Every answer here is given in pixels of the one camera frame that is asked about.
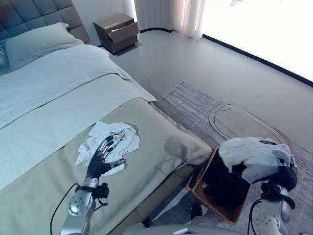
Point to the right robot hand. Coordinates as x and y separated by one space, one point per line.
285 176

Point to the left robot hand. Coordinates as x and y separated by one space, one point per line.
96 164

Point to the white garment with dark trim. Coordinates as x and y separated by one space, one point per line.
256 154

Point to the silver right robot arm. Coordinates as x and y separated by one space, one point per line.
269 210

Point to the white printed garment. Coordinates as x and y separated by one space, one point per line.
110 143

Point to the bed with beige cover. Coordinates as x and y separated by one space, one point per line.
73 110

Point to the black garment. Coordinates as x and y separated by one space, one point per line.
226 182

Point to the brown wicker laundry basket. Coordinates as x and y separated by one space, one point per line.
220 195

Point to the beige oval floor mat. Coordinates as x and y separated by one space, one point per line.
242 122

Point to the grey striped rug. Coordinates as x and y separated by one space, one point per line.
195 110

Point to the brown wooden nightstand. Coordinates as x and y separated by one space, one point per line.
117 31

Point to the grey pillow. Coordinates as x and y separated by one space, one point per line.
36 44

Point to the patterned blue pillow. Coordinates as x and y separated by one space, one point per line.
3 58

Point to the grey tufted headboard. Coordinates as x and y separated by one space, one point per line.
36 14

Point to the sheer white curtain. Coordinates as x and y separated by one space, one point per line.
168 14

